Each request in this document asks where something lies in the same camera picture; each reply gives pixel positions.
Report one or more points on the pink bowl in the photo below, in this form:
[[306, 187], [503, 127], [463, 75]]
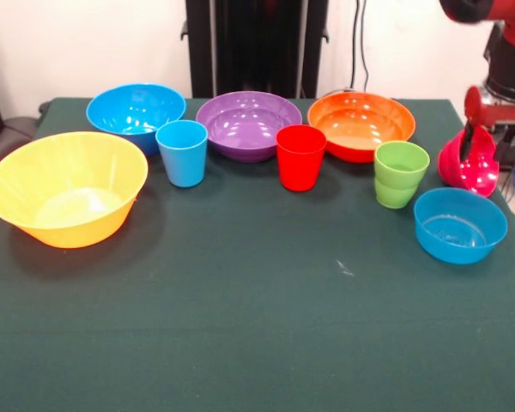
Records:
[[480, 176]]

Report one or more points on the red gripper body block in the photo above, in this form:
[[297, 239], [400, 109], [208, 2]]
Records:
[[474, 105]]

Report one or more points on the purple bowl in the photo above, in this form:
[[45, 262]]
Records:
[[240, 129]]

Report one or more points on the large yellow bowl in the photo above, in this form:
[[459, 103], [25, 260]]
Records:
[[68, 214]]

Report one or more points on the large blue bowl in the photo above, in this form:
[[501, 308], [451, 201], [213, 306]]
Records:
[[129, 107]]

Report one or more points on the green cup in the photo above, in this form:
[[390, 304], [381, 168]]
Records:
[[395, 189]]

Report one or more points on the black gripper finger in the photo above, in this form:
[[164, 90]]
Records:
[[507, 139], [469, 139]]

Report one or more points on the dark green tablecloth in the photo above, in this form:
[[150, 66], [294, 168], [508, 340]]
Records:
[[240, 322]]

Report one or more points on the blue cup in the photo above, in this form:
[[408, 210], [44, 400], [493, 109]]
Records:
[[182, 163]]

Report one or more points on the orange bowl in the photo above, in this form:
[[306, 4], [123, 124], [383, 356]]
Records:
[[360, 116]]

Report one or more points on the red cup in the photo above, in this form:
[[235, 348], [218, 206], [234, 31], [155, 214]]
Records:
[[300, 167]]

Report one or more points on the small blue bowl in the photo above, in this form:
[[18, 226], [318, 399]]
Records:
[[455, 249]]

